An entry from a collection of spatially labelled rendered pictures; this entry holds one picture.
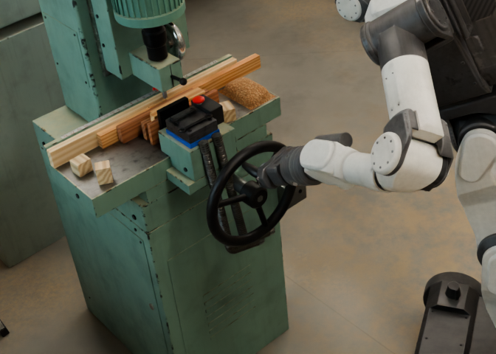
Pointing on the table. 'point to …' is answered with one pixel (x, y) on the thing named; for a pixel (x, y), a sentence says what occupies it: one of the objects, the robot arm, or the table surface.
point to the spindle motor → (147, 3)
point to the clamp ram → (171, 110)
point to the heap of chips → (246, 93)
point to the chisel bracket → (156, 69)
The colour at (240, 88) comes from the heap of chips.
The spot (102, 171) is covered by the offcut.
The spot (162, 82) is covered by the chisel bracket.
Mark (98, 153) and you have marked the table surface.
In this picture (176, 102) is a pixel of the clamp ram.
